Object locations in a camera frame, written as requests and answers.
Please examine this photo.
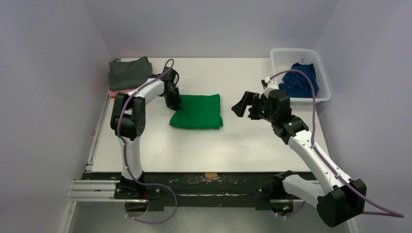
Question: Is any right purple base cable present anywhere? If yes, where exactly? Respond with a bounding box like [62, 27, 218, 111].
[274, 200, 306, 219]

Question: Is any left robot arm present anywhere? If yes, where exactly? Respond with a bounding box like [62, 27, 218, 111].
[110, 66, 182, 199]

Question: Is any green t-shirt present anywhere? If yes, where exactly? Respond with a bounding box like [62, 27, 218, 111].
[169, 94, 223, 130]

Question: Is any pink folded t-shirt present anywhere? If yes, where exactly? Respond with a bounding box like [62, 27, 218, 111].
[108, 89, 134, 99]

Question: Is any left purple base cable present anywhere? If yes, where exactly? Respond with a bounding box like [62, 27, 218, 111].
[124, 183, 178, 225]

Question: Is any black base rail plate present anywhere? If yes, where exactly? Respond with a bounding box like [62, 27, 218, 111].
[81, 171, 323, 212]

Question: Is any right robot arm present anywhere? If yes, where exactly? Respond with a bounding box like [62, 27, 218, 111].
[231, 90, 367, 227]

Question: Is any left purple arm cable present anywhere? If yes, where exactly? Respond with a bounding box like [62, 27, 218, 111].
[116, 59, 175, 187]

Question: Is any brown tape piece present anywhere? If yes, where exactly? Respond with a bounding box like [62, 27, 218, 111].
[205, 172, 218, 180]

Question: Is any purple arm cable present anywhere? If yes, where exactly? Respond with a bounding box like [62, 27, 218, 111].
[270, 69, 405, 218]
[116, 59, 175, 187]

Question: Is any dark grey folded t-shirt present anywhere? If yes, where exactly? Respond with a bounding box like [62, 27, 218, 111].
[108, 56, 153, 91]

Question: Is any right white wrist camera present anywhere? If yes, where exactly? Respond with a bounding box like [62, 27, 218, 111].
[260, 77, 279, 98]

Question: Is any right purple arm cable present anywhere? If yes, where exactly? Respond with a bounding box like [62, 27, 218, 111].
[270, 69, 405, 218]

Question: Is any blue crumpled t-shirt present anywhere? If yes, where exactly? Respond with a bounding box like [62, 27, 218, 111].
[279, 63, 319, 98]

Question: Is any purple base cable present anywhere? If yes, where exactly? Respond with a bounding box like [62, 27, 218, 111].
[274, 200, 306, 219]
[124, 183, 178, 225]

